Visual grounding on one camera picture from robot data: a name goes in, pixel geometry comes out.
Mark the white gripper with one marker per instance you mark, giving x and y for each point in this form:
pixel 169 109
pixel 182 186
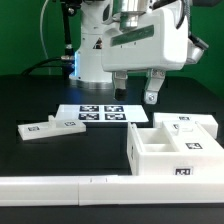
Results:
pixel 156 43

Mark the white cabinet body box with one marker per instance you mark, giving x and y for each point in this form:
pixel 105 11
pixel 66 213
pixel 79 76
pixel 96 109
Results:
pixel 150 152

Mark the white cabinet door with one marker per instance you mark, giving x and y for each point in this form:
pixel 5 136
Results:
pixel 53 127
pixel 190 137

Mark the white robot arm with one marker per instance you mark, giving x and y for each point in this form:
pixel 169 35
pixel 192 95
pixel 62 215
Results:
pixel 96 16

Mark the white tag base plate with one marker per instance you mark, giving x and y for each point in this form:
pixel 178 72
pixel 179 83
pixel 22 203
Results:
pixel 102 113

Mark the white front fence rail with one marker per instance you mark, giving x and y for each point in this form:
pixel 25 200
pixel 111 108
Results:
pixel 109 190

